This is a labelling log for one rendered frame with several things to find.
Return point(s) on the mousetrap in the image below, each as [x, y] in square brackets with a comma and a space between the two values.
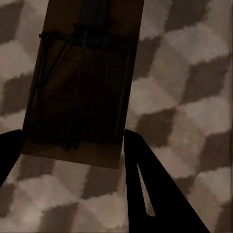
[81, 85]

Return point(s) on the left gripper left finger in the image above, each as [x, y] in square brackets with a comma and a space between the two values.
[9, 152]

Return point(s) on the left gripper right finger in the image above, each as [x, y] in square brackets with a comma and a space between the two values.
[173, 212]

